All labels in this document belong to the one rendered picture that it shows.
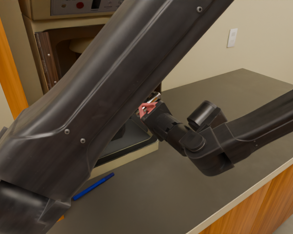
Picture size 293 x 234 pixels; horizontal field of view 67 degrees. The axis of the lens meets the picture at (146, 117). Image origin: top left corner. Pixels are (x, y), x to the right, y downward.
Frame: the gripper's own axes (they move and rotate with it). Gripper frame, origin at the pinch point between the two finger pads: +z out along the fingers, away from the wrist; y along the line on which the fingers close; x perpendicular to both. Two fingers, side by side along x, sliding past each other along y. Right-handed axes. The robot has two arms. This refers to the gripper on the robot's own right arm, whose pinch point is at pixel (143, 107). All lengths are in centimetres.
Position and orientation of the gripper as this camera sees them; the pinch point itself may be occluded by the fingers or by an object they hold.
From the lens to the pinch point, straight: 61.3
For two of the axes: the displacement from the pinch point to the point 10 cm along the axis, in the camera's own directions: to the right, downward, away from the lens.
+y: -4.4, -5.8, -6.9
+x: -7.2, 6.9, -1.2
